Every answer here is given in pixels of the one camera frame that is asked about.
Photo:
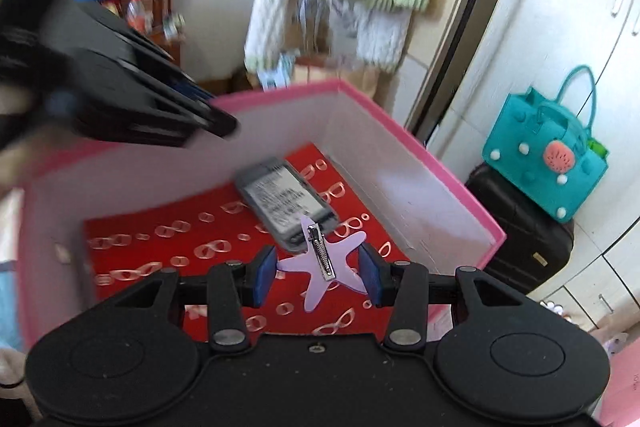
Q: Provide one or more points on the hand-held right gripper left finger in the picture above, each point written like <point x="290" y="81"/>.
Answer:
<point x="265" y="277"/>

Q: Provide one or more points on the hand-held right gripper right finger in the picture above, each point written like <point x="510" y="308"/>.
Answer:
<point x="370" y="277"/>

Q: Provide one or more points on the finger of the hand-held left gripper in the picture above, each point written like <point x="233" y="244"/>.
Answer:
<point x="170" y="74"/>
<point x="205" y="117"/>

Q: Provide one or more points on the purple starfish hair clip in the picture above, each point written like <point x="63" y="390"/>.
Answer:
<point x="300" y="264"/>

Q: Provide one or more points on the grey portable router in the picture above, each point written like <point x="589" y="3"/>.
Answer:
<point x="280" y="202"/>

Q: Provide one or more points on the pink storage box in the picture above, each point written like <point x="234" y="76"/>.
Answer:
<point x="400" y="187"/>

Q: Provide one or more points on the printed plastic bag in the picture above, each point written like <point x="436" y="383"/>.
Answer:
<point x="277" y="72"/>

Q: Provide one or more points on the black suitcase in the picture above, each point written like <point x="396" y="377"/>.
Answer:
<point x="515" y="237"/>

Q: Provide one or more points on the row of small bottles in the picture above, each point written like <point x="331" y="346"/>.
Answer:
<point x="555" y="309"/>

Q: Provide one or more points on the teal felt handbag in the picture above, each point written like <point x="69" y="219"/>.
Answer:
<point x="525" y="167"/>

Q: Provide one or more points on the clear plastic bag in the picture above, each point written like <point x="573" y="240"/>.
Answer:
<point x="610" y="332"/>

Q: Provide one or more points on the white wardrobe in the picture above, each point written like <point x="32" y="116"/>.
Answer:
<point x="565" y="7"/>

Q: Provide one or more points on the dark door frame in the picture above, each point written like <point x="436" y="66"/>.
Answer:
<point x="480" y="7"/>

